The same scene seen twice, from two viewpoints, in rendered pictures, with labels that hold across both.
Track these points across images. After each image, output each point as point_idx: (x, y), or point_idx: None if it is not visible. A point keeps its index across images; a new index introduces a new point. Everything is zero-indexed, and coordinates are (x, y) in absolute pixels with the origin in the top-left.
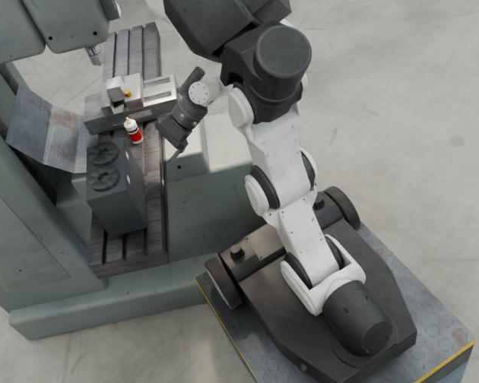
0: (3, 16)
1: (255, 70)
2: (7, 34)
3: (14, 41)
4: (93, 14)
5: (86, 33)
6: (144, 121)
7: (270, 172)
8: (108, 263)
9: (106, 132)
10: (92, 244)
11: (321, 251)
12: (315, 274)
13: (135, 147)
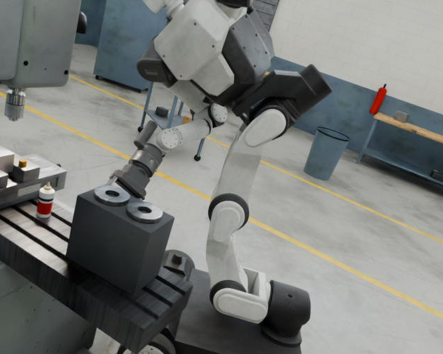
0: (5, 12)
1: (311, 87)
2: None
3: None
4: (72, 50)
5: (59, 69)
6: (29, 198)
7: (250, 190)
8: (155, 319)
9: None
10: (120, 310)
11: (242, 270)
12: (247, 289)
13: (50, 220)
